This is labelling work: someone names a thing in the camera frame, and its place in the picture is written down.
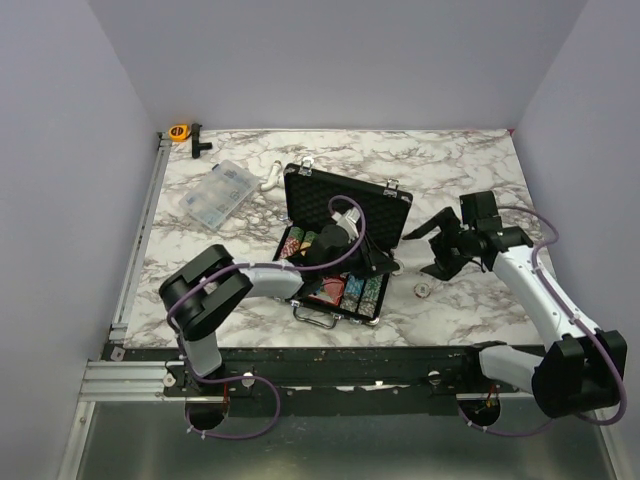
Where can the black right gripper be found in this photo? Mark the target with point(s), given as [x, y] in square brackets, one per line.
[446, 266]

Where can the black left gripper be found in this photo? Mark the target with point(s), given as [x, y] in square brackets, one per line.
[373, 260]

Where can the red playing card deck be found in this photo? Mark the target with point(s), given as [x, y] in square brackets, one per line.
[330, 291]

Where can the black poker chip case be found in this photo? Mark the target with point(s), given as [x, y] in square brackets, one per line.
[311, 197]

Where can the white red poker chip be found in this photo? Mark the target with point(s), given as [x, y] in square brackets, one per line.
[422, 290]

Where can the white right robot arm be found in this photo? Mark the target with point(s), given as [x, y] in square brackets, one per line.
[583, 366]

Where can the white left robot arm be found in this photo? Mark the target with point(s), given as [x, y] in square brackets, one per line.
[202, 294]

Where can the white pipe fitting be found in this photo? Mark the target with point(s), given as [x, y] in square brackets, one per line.
[274, 178]

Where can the clear plastic organizer box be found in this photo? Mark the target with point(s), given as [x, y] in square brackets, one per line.
[218, 194]

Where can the black T-shaped tool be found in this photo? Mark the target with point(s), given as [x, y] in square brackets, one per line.
[197, 145]

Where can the orange tape measure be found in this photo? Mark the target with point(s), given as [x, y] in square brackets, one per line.
[180, 133]

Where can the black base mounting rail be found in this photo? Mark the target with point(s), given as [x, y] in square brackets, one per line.
[327, 381]

